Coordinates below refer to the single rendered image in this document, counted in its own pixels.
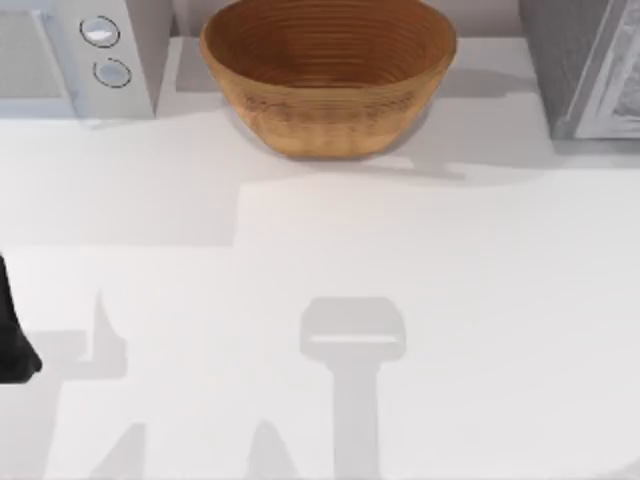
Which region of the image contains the pale microwave oven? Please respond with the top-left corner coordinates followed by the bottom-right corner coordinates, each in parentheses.
top-left (0, 0), bottom-right (176, 121)

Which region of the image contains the round grey microwave knob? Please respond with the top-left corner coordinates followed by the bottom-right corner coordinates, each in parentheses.
top-left (79, 14), bottom-right (122, 49)
top-left (92, 56), bottom-right (134, 89)

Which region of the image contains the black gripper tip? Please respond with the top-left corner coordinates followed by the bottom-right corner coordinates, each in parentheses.
top-left (0, 255), bottom-right (43, 386)

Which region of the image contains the brown woven basket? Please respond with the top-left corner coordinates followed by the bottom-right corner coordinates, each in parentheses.
top-left (199, 0), bottom-right (459, 162)

